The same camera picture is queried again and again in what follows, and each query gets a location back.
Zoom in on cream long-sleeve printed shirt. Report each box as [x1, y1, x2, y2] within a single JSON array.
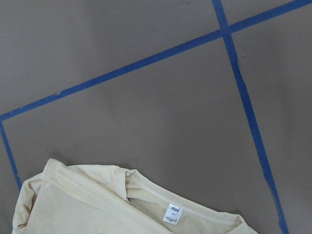
[[12, 158, 254, 234]]

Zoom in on blue tape grid lines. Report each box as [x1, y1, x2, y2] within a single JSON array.
[[0, 0, 311, 234]]

